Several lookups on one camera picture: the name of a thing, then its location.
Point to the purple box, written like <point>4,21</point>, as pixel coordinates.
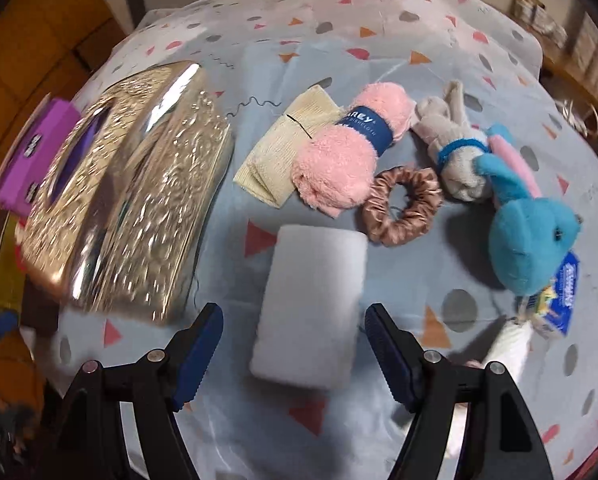
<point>34,155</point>

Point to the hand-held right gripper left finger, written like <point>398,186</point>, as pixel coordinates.
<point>201,355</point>

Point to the grey plush bunny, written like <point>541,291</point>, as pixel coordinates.
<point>459,165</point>

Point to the blue plush bunny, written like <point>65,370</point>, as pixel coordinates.
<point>524,240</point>

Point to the white sponge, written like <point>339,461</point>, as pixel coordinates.
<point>309,310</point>

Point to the pink fluffy cloth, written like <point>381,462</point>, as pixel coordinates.
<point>329,170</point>

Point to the yellow wardrobe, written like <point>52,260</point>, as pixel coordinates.
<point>39,35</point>

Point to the white fluffy cloth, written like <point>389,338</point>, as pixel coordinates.
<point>509,350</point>

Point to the wooden nightstand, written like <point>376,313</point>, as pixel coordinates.
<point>579,80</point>

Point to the blue tissue packet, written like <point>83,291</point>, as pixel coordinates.
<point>564,295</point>

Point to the light woven basket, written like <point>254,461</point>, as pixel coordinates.
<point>576,115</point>

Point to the brown satin scrunchie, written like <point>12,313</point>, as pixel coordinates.
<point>379,220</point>

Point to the patterned curtain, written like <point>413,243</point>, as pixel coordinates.
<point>596,57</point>

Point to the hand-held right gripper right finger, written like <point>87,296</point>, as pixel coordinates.
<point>386,355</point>

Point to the patterned bed sheet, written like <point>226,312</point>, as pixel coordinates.
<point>329,35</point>

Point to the beige ribbed cloth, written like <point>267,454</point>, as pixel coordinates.
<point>274,160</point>

